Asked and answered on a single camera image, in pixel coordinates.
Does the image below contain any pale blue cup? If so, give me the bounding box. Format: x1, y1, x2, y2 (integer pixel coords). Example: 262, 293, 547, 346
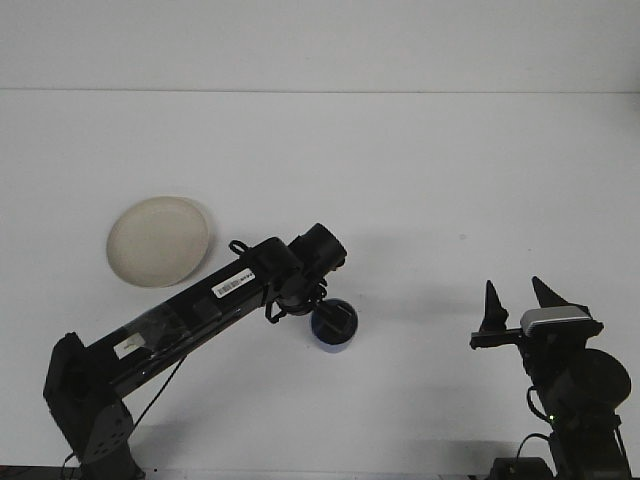
309, 296, 360, 355

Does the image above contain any pale round plate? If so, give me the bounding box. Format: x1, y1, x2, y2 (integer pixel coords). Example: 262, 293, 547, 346
105, 195, 219, 290

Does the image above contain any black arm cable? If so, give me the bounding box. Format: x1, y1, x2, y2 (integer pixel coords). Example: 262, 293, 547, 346
60, 239, 329, 471
514, 385, 552, 464

